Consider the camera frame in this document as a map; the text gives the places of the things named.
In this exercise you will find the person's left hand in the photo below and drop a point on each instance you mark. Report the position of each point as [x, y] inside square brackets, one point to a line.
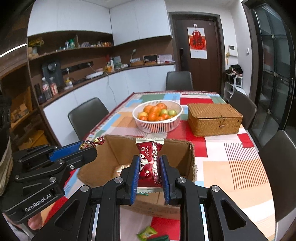
[34, 221]

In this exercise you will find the green fruit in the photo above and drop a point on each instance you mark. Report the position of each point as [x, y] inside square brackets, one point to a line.
[172, 112]
[164, 112]

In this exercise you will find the dark brown door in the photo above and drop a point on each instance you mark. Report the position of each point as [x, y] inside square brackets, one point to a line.
[212, 69]

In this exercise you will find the wooden display cabinet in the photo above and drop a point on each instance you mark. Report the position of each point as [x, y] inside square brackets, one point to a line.
[20, 111]

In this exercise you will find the white upper cabinets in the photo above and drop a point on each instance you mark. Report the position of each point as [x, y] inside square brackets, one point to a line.
[138, 20]

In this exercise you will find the red gold candy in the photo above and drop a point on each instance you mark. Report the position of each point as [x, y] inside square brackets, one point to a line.
[87, 144]

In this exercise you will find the woven wicker box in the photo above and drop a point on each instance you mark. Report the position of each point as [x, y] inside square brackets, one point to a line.
[215, 120]

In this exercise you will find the white plastic fruit basket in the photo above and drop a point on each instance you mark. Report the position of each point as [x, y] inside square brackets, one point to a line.
[157, 126]

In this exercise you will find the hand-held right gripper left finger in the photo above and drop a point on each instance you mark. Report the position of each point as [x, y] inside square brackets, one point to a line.
[135, 178]

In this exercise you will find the dark bottle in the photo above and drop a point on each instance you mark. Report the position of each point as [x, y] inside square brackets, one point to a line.
[39, 95]

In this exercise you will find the dark bag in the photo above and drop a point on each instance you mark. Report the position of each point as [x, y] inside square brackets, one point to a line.
[233, 70]

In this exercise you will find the red white wall poster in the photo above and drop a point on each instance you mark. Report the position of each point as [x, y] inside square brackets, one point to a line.
[197, 44]

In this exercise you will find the white desk calendar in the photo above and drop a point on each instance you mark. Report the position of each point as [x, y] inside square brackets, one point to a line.
[165, 58]

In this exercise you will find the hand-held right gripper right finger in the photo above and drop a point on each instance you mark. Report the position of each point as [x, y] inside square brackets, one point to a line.
[164, 178]

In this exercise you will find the dark grey dining chair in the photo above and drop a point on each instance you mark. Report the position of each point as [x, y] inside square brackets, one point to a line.
[179, 81]
[242, 109]
[87, 115]
[279, 171]

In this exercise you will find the white gooseneck lamp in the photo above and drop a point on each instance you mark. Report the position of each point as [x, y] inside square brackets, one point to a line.
[133, 52]

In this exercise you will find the yellow flower bunch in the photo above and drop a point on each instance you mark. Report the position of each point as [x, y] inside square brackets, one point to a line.
[35, 42]

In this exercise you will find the black wall socket strip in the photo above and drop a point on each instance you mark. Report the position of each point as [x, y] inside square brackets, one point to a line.
[78, 66]

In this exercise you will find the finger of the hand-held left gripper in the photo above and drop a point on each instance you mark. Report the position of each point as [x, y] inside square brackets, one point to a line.
[67, 149]
[81, 157]

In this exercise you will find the white intercom panel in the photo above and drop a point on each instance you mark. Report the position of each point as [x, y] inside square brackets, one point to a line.
[232, 51]

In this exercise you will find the striped clothing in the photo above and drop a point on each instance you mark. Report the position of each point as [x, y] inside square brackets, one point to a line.
[5, 166]

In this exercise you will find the pile of oranges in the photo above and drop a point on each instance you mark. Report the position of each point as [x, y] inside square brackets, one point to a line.
[152, 113]

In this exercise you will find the white shoe rack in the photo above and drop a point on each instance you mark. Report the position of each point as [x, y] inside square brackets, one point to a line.
[234, 89]

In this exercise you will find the white lower cabinet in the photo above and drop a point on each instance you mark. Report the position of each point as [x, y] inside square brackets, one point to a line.
[127, 81]

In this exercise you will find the small wicker tray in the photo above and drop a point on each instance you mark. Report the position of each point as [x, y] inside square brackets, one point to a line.
[137, 63]

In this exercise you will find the red snack packet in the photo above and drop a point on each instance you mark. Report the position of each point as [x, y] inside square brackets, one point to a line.
[149, 166]

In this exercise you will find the clear water bottle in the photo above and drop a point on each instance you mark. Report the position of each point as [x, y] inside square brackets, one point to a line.
[46, 89]

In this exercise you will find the wooden wall shelf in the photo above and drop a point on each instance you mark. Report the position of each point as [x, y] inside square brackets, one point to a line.
[69, 52]

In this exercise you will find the small green candy packet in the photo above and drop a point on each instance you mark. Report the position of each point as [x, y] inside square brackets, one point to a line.
[146, 233]

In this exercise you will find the brown cardboard box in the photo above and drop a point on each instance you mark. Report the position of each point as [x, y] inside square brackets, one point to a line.
[177, 157]

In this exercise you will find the dark glass sliding door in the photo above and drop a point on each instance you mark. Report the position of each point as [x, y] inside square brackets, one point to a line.
[270, 81]

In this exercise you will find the white pump bottle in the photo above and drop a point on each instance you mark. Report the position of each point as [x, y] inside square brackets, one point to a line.
[112, 66]

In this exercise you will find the black water dispenser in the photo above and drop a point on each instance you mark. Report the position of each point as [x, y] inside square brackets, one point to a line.
[53, 74]

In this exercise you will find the small yellow cap bottle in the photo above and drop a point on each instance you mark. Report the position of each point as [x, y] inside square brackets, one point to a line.
[69, 83]

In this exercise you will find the teal picture card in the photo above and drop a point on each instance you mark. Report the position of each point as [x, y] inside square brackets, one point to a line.
[117, 62]

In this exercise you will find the dark green snack packet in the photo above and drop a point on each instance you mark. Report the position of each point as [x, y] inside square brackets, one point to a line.
[161, 238]

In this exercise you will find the pink label bottle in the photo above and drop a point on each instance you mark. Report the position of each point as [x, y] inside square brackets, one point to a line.
[54, 88]

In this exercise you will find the green spray bottle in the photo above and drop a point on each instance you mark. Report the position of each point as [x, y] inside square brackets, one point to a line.
[72, 43]

